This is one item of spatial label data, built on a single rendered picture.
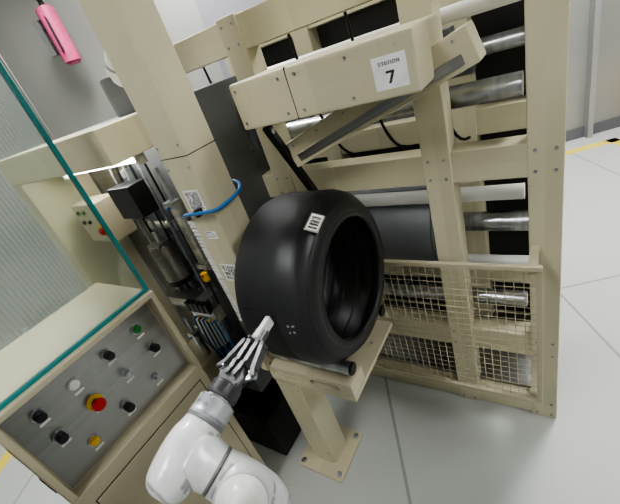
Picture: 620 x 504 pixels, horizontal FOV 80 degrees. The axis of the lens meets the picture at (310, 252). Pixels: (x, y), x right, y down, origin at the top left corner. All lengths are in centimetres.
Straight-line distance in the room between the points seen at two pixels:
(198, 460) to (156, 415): 68
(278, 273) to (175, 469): 48
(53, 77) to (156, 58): 401
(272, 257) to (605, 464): 168
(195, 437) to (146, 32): 100
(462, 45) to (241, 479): 112
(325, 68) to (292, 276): 57
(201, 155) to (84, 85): 387
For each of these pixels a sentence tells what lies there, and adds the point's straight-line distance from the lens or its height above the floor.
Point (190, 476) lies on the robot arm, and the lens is 87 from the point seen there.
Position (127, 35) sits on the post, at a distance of 118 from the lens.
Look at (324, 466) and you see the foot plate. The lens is 216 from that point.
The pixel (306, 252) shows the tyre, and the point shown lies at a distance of 96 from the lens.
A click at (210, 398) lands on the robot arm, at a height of 124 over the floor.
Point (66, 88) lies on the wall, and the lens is 513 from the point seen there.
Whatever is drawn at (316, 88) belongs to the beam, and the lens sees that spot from 114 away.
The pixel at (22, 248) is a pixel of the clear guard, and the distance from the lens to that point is 126.
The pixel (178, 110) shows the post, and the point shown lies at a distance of 119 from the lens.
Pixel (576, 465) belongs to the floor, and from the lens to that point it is 212.
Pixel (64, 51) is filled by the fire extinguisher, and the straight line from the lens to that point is 457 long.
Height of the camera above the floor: 182
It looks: 28 degrees down
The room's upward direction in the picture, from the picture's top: 20 degrees counter-clockwise
